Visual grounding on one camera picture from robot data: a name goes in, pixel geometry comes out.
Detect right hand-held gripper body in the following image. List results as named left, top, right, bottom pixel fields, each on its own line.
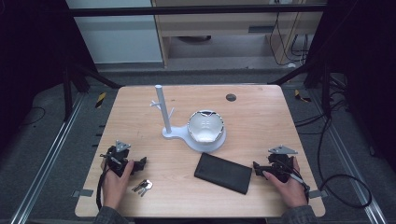
left=268, top=145, right=298, bottom=184

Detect metal floor rail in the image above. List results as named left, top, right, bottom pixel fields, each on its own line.
left=8, top=92, right=86, bottom=224
left=311, top=90, right=389, bottom=224

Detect light wooden desk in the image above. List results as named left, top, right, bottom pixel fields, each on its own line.
left=151, top=0, right=328, bottom=68

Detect black wallet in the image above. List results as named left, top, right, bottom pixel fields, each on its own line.
left=193, top=152, right=253, bottom=196

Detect grey tape piece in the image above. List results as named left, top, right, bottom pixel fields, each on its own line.
left=307, top=189, right=329, bottom=200
left=72, top=189, right=94, bottom=198

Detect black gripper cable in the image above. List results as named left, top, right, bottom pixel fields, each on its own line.
left=290, top=172, right=312, bottom=203
left=95, top=166, right=110, bottom=211

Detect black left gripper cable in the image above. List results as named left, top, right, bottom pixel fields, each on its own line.
left=95, top=166, right=110, bottom=211

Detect black horizontal bar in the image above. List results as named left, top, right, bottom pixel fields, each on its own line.
left=68, top=4, right=328, bottom=18

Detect black metal stand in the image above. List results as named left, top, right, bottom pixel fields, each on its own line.
left=61, top=59, right=123, bottom=123
left=267, top=62, right=332, bottom=119

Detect thin black floor cable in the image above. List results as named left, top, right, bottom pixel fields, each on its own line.
left=18, top=105, right=47, bottom=129

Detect black looped floor cable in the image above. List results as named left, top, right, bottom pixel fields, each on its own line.
left=317, top=116, right=374, bottom=209

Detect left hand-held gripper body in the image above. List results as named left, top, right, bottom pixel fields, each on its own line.
left=100, top=139, right=132, bottom=178

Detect person's right hand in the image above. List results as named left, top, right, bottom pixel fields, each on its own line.
left=262, top=157, right=308, bottom=209

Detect person's left hand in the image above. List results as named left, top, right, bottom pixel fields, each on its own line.
left=102, top=160, right=134, bottom=210

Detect yellow black floor tape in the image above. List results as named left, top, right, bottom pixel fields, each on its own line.
left=94, top=91, right=107, bottom=109
left=293, top=89, right=312, bottom=104

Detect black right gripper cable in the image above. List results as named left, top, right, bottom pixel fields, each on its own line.
left=290, top=172, right=312, bottom=203

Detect silver faceted bowl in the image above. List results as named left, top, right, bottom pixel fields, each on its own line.
left=187, top=109, right=226, bottom=144

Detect bunch of silver keys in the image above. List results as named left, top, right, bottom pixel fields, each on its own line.
left=131, top=178, right=154, bottom=198

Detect white key stand with hooks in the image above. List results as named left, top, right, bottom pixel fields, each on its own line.
left=149, top=84, right=228, bottom=153

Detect black cables under desk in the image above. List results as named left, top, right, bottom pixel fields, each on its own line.
left=269, top=11, right=310, bottom=67

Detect white cabinet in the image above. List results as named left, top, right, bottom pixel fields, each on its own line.
left=65, top=0, right=164, bottom=65

